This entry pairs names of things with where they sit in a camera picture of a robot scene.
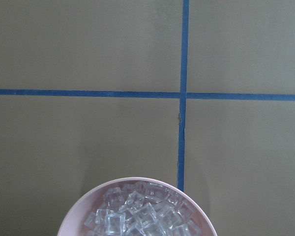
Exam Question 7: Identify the pink bowl of ice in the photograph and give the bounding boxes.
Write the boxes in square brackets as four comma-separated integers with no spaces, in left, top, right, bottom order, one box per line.
[58,177,217,236]

